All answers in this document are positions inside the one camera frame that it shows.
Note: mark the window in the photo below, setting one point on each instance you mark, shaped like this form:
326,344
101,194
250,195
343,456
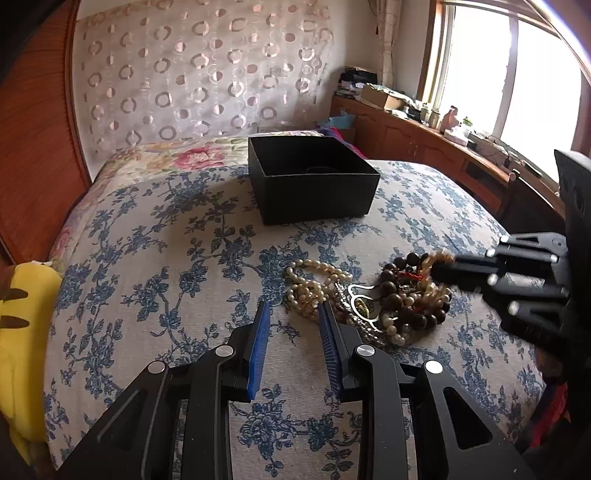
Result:
475,69

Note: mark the silver hair fork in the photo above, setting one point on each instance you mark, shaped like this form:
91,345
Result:
364,307

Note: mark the pile of dark clothes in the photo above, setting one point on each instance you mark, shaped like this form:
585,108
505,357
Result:
355,78

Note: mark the sheer circle-patterned curtain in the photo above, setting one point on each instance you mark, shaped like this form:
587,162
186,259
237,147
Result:
184,69

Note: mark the black cardboard box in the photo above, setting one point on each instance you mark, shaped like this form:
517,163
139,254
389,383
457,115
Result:
314,198

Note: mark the white tissue box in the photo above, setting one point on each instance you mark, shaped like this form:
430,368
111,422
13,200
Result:
458,137

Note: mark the open cardboard box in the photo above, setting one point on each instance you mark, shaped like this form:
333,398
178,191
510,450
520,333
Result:
376,94

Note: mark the yellow plush toy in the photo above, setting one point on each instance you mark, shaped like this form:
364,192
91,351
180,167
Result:
27,300

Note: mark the long wooden cabinet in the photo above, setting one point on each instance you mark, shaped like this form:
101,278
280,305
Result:
415,138

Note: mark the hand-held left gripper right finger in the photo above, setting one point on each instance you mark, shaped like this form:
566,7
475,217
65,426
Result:
330,355

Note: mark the blue floral bedsheet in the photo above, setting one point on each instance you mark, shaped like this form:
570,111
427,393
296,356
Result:
161,277

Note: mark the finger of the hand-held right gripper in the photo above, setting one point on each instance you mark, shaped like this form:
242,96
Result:
531,244
531,295

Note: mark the pale window curtain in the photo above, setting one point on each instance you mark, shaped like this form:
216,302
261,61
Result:
390,37

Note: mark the small glass jar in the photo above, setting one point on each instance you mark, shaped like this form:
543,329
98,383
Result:
433,116

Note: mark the pink figurine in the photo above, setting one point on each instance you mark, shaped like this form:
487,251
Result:
450,121

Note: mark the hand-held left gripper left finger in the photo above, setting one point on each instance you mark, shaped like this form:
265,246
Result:
258,355

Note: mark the blue plastic bag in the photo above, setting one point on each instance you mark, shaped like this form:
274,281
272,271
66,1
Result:
341,121

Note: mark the dark wooden chair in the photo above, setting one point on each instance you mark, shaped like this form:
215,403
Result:
526,198

